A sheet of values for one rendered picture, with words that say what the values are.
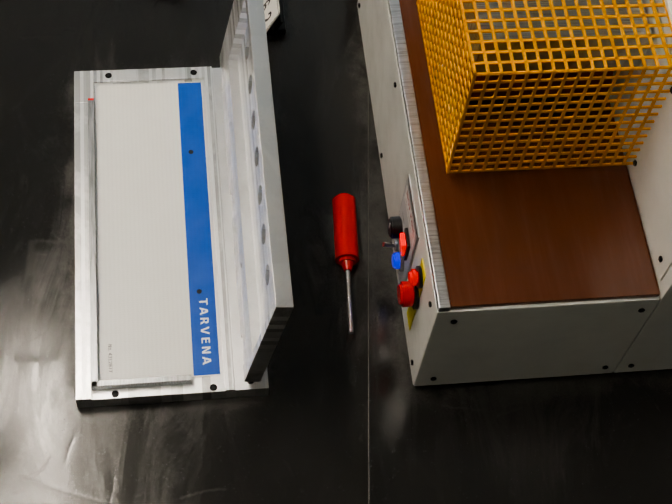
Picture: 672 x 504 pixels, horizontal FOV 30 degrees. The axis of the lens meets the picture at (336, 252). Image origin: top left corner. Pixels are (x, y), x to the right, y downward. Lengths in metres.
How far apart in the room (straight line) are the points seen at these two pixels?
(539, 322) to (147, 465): 0.44
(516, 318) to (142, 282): 0.43
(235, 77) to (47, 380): 0.41
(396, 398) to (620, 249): 0.30
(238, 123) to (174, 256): 0.17
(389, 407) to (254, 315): 0.19
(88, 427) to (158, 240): 0.23
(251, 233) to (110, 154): 0.23
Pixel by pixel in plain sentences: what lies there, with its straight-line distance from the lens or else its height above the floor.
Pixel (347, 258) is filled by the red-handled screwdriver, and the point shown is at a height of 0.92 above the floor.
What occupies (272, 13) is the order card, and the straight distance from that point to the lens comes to 1.62.
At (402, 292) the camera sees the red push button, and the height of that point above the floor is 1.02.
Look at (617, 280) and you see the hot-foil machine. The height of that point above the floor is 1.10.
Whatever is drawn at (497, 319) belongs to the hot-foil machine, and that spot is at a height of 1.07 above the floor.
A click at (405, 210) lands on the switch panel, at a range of 1.37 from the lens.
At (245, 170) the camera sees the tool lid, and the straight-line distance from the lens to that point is 1.42.
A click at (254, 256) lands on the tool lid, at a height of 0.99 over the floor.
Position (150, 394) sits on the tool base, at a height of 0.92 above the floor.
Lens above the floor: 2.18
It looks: 60 degrees down
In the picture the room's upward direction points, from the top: 9 degrees clockwise
